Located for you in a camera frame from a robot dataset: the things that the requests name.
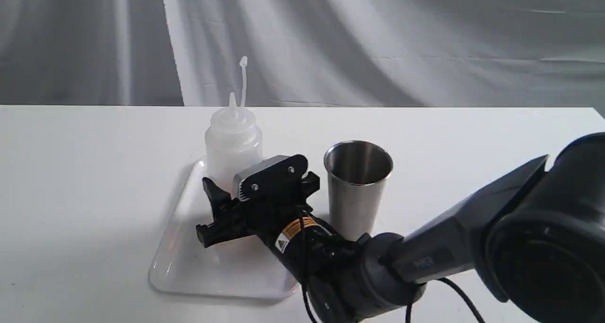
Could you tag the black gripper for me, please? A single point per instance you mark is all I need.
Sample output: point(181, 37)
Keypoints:
point(320, 259)

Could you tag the clear plastic squeeze bottle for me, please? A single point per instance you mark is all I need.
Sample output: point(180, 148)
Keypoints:
point(234, 141)

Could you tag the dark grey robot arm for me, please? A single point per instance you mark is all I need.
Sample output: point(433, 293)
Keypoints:
point(535, 237)

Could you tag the stainless steel cup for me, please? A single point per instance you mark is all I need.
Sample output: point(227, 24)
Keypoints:
point(357, 172)

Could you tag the white rectangular plastic tray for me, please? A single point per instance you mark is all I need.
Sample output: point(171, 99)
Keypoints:
point(243, 268)

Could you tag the white fabric backdrop curtain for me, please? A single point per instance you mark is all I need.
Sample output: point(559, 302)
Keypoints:
point(340, 53)

